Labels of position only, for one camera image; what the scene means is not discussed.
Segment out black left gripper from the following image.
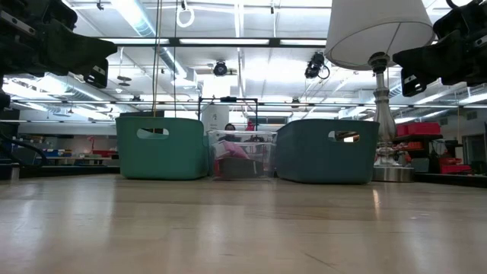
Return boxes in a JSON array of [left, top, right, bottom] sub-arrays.
[[0, 0, 118, 89]]

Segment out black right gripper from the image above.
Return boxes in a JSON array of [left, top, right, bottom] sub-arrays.
[[392, 0, 487, 97]]

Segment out large red storage bin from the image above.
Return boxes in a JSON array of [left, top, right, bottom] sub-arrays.
[[395, 121, 442, 138]]

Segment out white shade table lamp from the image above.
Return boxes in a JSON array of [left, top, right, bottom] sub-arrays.
[[324, 0, 437, 183]]

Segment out small red storage bin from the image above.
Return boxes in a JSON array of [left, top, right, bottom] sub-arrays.
[[439, 158, 473, 175]]

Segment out light teal plastic bin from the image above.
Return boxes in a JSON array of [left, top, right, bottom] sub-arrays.
[[116, 116, 209, 180]]

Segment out white numbered sign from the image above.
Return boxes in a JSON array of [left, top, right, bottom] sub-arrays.
[[201, 104, 231, 132]]

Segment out dark teal plastic bin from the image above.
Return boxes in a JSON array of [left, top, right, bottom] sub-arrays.
[[275, 119, 380, 185]]

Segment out thin black rectangular stand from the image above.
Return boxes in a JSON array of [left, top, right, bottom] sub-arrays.
[[197, 97, 259, 121]]

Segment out clear plastic bin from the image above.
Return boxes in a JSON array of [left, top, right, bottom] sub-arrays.
[[207, 129, 279, 180]]

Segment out hanging yellow black cable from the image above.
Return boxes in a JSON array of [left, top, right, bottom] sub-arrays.
[[151, 0, 163, 117]]

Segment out white hanging ring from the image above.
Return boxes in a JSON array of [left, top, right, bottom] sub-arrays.
[[176, 5, 196, 28]]

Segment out black curved cable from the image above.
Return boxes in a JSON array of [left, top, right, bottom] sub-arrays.
[[0, 132, 49, 168]]

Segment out black camera with cable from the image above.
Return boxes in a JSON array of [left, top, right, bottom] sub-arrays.
[[304, 52, 330, 80]]

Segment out round black overhead camera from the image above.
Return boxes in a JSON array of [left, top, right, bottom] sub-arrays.
[[212, 60, 228, 77]]

